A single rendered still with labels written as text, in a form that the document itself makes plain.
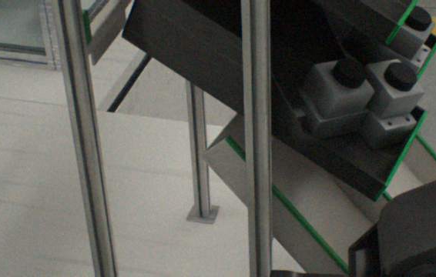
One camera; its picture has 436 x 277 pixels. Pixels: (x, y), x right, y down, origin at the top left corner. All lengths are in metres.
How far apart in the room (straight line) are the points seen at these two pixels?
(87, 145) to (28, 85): 0.82
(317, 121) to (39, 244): 0.60
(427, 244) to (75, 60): 0.39
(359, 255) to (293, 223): 0.28
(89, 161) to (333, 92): 0.24
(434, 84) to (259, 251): 2.44
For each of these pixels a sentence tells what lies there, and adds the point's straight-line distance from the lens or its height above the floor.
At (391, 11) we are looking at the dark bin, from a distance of 0.80.
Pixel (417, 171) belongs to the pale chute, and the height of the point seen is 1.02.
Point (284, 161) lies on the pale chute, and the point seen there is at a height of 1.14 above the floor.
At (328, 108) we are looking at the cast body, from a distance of 0.84.
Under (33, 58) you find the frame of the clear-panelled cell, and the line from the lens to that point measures 1.74.
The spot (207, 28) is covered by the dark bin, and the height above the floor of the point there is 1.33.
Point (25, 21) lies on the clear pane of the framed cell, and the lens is 1.72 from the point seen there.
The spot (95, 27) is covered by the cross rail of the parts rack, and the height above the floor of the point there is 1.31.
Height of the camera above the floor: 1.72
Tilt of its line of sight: 35 degrees down
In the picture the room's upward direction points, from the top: 3 degrees counter-clockwise
